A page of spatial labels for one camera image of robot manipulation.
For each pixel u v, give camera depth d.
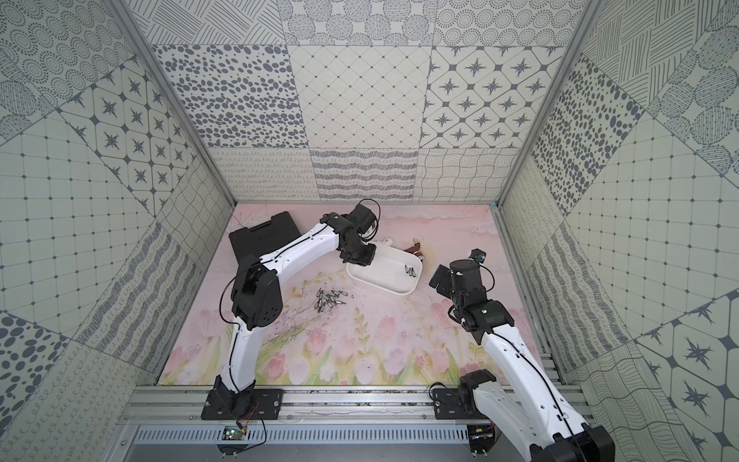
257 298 0.54
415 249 1.04
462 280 0.58
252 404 0.69
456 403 0.73
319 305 0.93
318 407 0.75
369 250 0.82
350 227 0.69
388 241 1.04
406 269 1.01
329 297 0.93
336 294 0.95
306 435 0.70
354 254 0.80
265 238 1.05
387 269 1.01
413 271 1.00
